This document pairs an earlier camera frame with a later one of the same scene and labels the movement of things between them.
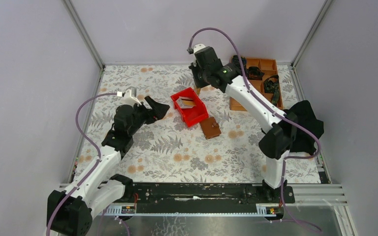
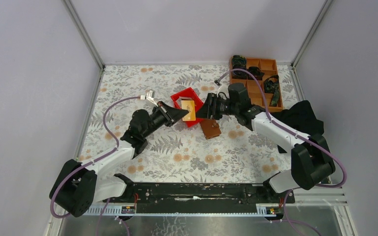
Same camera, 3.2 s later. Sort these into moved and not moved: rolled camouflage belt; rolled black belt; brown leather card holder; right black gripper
Moved: right black gripper
Not moved: rolled camouflage belt; rolled black belt; brown leather card holder
